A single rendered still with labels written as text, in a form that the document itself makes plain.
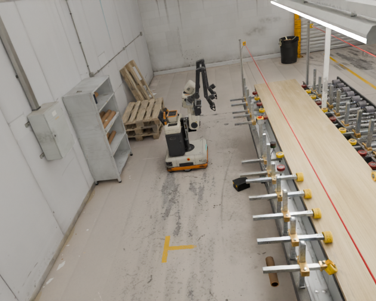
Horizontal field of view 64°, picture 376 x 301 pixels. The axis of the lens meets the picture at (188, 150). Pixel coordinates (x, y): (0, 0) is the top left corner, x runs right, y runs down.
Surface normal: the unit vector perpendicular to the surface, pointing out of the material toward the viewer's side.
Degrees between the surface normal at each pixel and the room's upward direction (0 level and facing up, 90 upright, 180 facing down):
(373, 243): 0
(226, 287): 0
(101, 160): 90
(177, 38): 90
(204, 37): 90
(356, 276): 0
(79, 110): 90
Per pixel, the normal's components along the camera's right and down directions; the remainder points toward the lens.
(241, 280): -0.16, -0.86
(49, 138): -0.05, 0.50
